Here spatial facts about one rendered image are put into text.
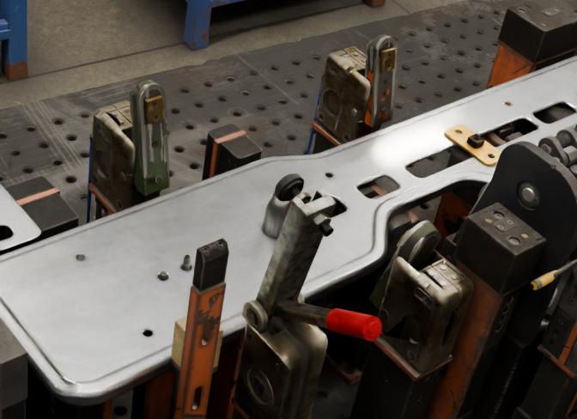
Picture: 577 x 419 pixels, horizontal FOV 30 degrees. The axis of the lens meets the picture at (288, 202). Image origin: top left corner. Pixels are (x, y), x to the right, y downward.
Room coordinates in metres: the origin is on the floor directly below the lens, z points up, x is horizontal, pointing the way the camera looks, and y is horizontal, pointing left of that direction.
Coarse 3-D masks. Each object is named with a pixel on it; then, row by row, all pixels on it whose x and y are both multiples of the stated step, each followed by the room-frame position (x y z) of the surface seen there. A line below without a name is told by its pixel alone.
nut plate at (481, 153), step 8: (456, 128) 1.22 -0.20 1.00; (464, 128) 1.22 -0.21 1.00; (448, 136) 1.20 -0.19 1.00; (456, 136) 1.20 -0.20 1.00; (464, 136) 1.20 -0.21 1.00; (472, 136) 1.19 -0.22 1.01; (464, 144) 1.18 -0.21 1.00; (472, 144) 1.18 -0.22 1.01; (480, 144) 1.18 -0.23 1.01; (488, 144) 1.19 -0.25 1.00; (472, 152) 1.17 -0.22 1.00; (480, 152) 1.17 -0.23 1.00; (488, 152) 1.17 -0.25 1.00; (496, 152) 1.18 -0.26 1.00; (480, 160) 1.16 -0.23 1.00; (488, 160) 1.16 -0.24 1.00; (496, 160) 1.16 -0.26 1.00
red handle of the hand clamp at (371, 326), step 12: (276, 312) 0.74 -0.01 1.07; (288, 312) 0.73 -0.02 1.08; (300, 312) 0.72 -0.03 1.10; (312, 312) 0.71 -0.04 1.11; (324, 312) 0.71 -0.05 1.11; (336, 312) 0.70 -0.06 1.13; (348, 312) 0.69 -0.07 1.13; (312, 324) 0.71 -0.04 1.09; (324, 324) 0.70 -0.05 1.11; (336, 324) 0.69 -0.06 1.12; (348, 324) 0.68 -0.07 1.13; (360, 324) 0.67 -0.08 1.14; (372, 324) 0.67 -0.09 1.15; (360, 336) 0.67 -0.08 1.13; (372, 336) 0.67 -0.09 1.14
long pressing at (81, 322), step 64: (576, 64) 1.46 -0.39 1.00; (448, 128) 1.22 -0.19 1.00; (192, 192) 0.98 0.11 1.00; (256, 192) 1.00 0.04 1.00; (0, 256) 0.82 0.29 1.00; (64, 256) 0.83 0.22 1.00; (128, 256) 0.85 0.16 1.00; (192, 256) 0.87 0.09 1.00; (256, 256) 0.89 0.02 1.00; (320, 256) 0.91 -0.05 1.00; (384, 256) 0.93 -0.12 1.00; (64, 320) 0.74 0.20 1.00; (128, 320) 0.76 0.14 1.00; (64, 384) 0.66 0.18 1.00; (128, 384) 0.68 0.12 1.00
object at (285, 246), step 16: (288, 176) 0.76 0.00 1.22; (288, 192) 0.75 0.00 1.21; (304, 192) 0.75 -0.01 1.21; (320, 192) 0.75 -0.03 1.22; (304, 208) 0.73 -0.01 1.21; (320, 208) 0.73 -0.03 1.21; (288, 224) 0.73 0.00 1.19; (304, 224) 0.72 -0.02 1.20; (320, 224) 0.72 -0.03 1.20; (288, 240) 0.73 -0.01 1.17; (304, 240) 0.73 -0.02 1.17; (320, 240) 0.75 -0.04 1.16; (272, 256) 0.74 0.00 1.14; (288, 256) 0.73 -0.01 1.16; (304, 256) 0.74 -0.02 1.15; (272, 272) 0.74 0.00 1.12; (288, 272) 0.73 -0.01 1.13; (304, 272) 0.75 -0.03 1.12; (272, 288) 0.73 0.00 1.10; (288, 288) 0.74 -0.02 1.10; (272, 304) 0.73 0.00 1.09
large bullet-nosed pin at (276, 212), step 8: (272, 200) 0.94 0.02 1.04; (272, 208) 0.93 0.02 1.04; (280, 208) 0.93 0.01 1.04; (288, 208) 0.94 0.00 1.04; (264, 216) 0.94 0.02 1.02; (272, 216) 0.93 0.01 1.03; (280, 216) 0.93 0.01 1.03; (264, 224) 0.94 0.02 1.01; (272, 224) 0.93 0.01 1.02; (280, 224) 0.93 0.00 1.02; (264, 232) 0.93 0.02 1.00; (272, 232) 0.93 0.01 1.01
